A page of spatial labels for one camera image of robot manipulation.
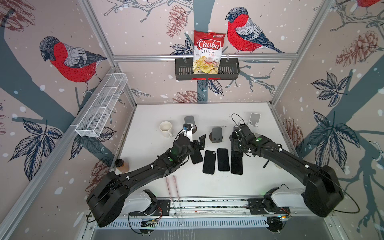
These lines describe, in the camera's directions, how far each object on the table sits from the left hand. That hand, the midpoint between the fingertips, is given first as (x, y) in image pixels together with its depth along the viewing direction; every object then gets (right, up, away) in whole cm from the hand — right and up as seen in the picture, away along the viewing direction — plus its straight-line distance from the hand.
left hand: (198, 134), depth 78 cm
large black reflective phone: (+6, -20, +10) cm, 24 cm away
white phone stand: (+39, +8, +21) cm, 45 cm away
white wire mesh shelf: (-54, +30, +13) cm, 63 cm away
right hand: (+21, -8, +7) cm, 24 cm away
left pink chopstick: (-16, -32, +1) cm, 36 cm away
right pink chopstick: (-10, -35, -1) cm, 36 cm away
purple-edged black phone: (-1, -15, +10) cm, 18 cm away
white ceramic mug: (-22, +2, +19) cm, 29 cm away
